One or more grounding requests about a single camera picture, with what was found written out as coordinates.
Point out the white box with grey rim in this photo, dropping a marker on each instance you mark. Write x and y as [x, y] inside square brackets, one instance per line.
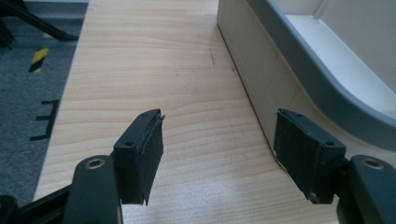
[311, 62]

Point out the black floor tape mark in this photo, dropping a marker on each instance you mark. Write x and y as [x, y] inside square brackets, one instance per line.
[48, 119]

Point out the black stand legs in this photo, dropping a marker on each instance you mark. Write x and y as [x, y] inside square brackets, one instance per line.
[18, 18]

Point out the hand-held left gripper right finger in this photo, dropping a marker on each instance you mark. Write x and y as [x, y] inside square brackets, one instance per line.
[306, 155]

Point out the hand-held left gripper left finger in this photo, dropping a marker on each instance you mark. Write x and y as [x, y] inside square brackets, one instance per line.
[137, 161]

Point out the yellow black striped floor tape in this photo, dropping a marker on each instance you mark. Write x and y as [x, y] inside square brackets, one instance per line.
[39, 57]

